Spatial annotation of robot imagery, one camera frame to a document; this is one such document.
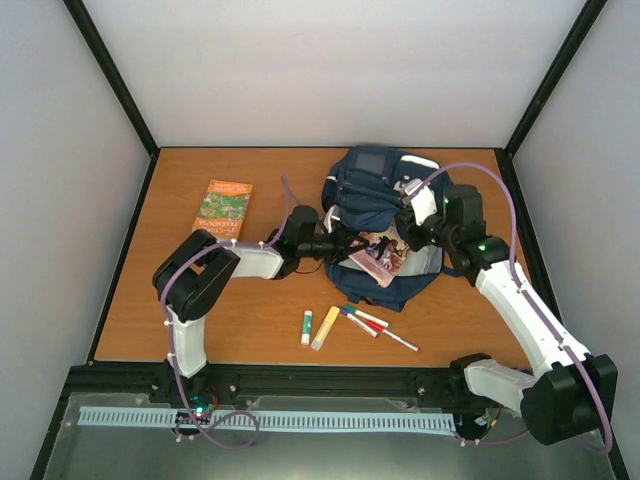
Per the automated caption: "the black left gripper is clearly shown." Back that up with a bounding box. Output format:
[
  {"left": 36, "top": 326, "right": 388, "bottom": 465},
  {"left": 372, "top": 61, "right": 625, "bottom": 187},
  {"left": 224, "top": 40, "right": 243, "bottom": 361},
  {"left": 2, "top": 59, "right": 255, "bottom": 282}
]
[{"left": 299, "top": 225, "right": 370, "bottom": 267}]

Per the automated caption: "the yellow picture-grid book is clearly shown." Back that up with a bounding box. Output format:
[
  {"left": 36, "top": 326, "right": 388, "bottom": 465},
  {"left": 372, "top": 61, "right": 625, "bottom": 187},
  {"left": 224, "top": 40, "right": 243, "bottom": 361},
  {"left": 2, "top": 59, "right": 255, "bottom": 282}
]
[{"left": 349, "top": 222, "right": 410, "bottom": 288}]

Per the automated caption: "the navy blue backpack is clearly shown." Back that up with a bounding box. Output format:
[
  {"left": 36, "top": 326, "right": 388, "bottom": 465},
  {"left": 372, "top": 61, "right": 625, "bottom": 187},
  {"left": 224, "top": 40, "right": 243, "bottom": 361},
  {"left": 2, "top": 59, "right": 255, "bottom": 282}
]
[{"left": 321, "top": 146, "right": 454, "bottom": 312}]

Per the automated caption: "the orange treehouse paperback book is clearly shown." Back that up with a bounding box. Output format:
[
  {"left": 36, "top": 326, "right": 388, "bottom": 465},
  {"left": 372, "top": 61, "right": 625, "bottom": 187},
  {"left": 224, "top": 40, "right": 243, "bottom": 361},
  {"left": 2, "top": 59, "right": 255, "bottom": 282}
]
[{"left": 192, "top": 180, "right": 253, "bottom": 240}]

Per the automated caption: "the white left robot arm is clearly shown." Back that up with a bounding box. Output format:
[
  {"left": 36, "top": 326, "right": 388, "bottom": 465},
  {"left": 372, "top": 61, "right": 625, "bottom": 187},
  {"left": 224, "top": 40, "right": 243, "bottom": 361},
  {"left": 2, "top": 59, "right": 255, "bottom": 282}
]
[{"left": 152, "top": 205, "right": 368, "bottom": 403}]

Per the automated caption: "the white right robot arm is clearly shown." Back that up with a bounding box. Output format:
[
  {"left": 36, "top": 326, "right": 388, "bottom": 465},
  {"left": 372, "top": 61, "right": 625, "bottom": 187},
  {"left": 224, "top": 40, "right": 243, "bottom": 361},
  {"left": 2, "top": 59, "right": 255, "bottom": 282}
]
[{"left": 397, "top": 180, "right": 617, "bottom": 452}]

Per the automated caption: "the purple-capped white marker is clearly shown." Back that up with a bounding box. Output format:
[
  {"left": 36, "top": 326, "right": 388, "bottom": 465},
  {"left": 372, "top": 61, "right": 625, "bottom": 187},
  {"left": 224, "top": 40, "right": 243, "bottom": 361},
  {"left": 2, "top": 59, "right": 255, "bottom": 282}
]
[{"left": 340, "top": 308, "right": 379, "bottom": 338}]

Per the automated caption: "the green-capped white marker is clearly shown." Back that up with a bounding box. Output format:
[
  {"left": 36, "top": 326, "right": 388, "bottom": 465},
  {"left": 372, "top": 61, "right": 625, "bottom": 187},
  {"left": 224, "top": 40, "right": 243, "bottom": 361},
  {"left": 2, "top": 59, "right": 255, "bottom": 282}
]
[{"left": 344, "top": 305, "right": 391, "bottom": 328}]

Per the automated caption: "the white green glue stick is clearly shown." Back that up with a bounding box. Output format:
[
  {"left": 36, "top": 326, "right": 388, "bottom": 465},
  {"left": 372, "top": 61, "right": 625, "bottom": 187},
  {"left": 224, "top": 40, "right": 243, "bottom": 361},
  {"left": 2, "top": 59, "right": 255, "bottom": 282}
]
[{"left": 300, "top": 310, "right": 313, "bottom": 345}]

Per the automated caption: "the yellow highlighter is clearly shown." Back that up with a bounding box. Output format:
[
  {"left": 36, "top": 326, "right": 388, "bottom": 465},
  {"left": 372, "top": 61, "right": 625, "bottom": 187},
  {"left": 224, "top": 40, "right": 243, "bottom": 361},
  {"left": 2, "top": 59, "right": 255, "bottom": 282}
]
[{"left": 311, "top": 306, "right": 340, "bottom": 351}]

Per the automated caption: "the red-capped white marker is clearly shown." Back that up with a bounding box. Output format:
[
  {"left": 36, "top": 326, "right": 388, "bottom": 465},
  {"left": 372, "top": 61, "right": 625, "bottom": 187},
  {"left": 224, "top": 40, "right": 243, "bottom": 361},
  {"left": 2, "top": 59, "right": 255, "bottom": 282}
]
[{"left": 358, "top": 317, "right": 383, "bottom": 334}]

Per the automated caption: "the red-capped white pen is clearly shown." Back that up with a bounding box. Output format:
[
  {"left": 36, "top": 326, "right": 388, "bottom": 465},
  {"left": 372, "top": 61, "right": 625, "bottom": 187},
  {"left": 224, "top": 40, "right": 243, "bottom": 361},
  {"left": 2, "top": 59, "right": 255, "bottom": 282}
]
[{"left": 380, "top": 328, "right": 421, "bottom": 353}]

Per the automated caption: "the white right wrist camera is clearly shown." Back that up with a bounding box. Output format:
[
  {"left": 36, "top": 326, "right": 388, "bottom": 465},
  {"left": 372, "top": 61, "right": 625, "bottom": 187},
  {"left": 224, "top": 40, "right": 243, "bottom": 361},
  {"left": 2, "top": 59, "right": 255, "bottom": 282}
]
[{"left": 402, "top": 179, "right": 437, "bottom": 226}]

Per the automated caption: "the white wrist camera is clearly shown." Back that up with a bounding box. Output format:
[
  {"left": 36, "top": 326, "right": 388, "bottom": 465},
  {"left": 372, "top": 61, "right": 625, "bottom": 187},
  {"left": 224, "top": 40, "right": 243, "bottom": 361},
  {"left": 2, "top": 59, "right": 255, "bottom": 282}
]
[
  {"left": 402, "top": 179, "right": 437, "bottom": 226},
  {"left": 323, "top": 205, "right": 341, "bottom": 233}
]

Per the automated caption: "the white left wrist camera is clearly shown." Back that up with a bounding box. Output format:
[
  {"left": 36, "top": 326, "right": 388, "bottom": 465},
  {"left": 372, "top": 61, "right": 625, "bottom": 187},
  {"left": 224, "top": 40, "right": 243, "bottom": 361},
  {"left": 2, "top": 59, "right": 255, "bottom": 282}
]
[{"left": 323, "top": 205, "right": 341, "bottom": 233}]

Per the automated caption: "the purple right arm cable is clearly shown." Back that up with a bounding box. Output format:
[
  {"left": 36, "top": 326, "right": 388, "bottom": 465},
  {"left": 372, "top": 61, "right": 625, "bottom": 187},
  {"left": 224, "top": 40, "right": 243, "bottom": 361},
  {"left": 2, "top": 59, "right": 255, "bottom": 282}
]
[{"left": 402, "top": 161, "right": 614, "bottom": 454}]

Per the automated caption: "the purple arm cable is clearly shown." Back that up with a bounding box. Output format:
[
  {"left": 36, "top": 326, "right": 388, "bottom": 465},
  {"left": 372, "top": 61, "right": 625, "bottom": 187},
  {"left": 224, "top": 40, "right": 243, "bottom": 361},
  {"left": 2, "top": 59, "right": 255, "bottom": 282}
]
[
  {"left": 402, "top": 161, "right": 614, "bottom": 454},
  {"left": 159, "top": 173, "right": 321, "bottom": 450}
]

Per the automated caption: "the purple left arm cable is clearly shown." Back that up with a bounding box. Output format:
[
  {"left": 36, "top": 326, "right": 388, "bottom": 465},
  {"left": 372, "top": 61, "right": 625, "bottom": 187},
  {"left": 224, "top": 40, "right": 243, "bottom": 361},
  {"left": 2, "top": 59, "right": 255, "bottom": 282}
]
[{"left": 159, "top": 173, "right": 321, "bottom": 450}]

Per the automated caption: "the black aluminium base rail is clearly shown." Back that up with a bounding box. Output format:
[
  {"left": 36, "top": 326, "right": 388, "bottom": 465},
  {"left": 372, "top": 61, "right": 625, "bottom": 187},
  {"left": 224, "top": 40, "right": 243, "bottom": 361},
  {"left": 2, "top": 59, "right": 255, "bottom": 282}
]
[{"left": 61, "top": 361, "right": 464, "bottom": 409}]

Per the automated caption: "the light blue slotted cable duct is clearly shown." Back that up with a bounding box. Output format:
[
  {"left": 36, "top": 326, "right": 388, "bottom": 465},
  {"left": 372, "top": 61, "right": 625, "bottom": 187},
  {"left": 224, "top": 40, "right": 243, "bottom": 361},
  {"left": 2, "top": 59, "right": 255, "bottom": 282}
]
[{"left": 77, "top": 406, "right": 456, "bottom": 436}]

